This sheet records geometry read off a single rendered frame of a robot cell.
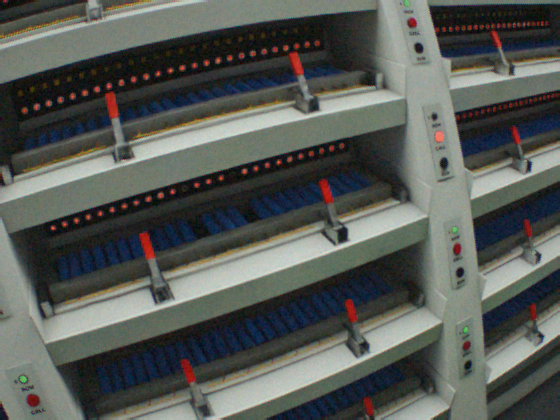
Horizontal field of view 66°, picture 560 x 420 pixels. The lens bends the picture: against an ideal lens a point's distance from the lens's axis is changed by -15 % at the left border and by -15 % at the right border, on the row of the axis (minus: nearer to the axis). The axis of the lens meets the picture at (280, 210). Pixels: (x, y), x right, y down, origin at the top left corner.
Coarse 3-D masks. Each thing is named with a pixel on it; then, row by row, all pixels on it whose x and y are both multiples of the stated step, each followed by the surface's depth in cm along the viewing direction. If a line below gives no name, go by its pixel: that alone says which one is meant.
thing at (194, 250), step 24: (360, 192) 80; (384, 192) 81; (288, 216) 75; (312, 216) 77; (216, 240) 71; (240, 240) 73; (120, 264) 67; (144, 264) 68; (168, 264) 69; (72, 288) 64; (96, 288) 66; (120, 288) 65
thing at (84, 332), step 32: (320, 160) 87; (384, 160) 84; (224, 192) 82; (416, 192) 78; (96, 224) 74; (320, 224) 77; (352, 224) 76; (384, 224) 76; (416, 224) 77; (32, 256) 68; (224, 256) 72; (256, 256) 71; (288, 256) 71; (320, 256) 70; (352, 256) 73; (32, 288) 61; (192, 288) 66; (224, 288) 66; (256, 288) 68; (288, 288) 71; (32, 320) 55; (64, 320) 61; (96, 320) 61; (128, 320) 61; (160, 320) 64; (192, 320) 66; (64, 352) 59; (96, 352) 61
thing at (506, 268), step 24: (552, 192) 110; (480, 216) 103; (504, 216) 102; (528, 216) 102; (552, 216) 100; (480, 240) 96; (504, 240) 94; (528, 240) 90; (552, 240) 96; (480, 264) 91; (504, 264) 91; (528, 264) 90; (552, 264) 92; (480, 288) 83; (504, 288) 86
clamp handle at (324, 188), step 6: (324, 180) 73; (324, 186) 72; (324, 192) 72; (330, 192) 73; (324, 198) 72; (330, 198) 73; (330, 204) 73; (330, 210) 73; (330, 216) 73; (336, 216) 73; (336, 222) 73
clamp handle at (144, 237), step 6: (144, 234) 64; (144, 240) 64; (144, 246) 64; (150, 246) 64; (144, 252) 64; (150, 252) 64; (150, 258) 64; (150, 264) 64; (156, 264) 64; (156, 270) 64; (156, 276) 64; (156, 282) 64; (162, 282) 64
